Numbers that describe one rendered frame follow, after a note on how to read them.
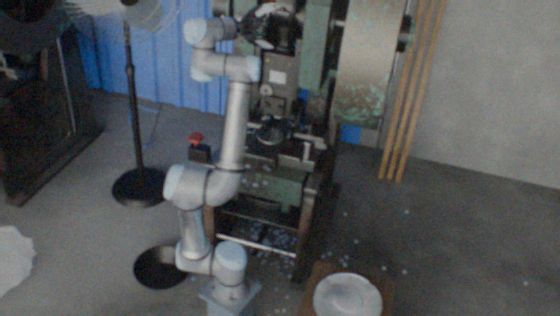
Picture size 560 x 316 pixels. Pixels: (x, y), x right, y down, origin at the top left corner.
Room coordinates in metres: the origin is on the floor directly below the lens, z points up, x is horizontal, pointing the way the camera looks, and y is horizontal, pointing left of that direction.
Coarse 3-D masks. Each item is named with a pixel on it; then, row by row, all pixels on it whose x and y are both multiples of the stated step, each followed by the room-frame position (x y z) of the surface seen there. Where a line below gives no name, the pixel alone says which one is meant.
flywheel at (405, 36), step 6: (402, 18) 1.92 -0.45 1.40; (408, 18) 1.92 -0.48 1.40; (402, 24) 1.89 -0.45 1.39; (408, 24) 1.89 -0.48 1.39; (414, 24) 1.93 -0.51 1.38; (402, 30) 1.88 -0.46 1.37; (408, 30) 1.88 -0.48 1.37; (414, 30) 1.90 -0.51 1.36; (402, 36) 1.87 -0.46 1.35; (408, 36) 1.89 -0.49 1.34; (402, 42) 1.87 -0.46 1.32; (408, 42) 1.89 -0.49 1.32; (396, 48) 1.88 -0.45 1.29; (402, 48) 1.87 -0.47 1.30
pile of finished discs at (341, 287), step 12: (336, 276) 1.47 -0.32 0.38; (348, 276) 1.48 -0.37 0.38; (324, 288) 1.40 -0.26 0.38; (336, 288) 1.41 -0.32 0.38; (348, 288) 1.41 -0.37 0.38; (360, 288) 1.42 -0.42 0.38; (372, 288) 1.42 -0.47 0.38; (324, 300) 1.34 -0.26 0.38; (336, 300) 1.34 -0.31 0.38; (348, 300) 1.34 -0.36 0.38; (360, 300) 1.35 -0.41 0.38; (372, 300) 1.36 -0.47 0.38; (324, 312) 1.27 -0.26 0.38; (336, 312) 1.28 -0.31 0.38; (348, 312) 1.28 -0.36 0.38; (360, 312) 1.29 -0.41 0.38; (372, 312) 1.29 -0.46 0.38
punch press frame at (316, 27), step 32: (256, 0) 1.95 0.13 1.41; (320, 0) 1.91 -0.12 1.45; (320, 32) 1.89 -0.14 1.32; (320, 64) 1.89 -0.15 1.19; (256, 96) 2.26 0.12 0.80; (320, 96) 2.18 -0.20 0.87; (320, 128) 2.18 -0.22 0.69; (256, 160) 1.92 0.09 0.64; (256, 192) 1.82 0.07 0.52; (288, 192) 1.79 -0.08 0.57
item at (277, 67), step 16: (272, 48) 2.04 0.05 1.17; (288, 48) 2.01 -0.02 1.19; (272, 64) 1.98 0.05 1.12; (288, 64) 1.96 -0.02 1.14; (272, 80) 1.98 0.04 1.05; (288, 80) 1.96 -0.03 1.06; (272, 96) 1.96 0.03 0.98; (288, 96) 1.96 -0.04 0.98; (272, 112) 1.94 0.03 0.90; (288, 112) 1.96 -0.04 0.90
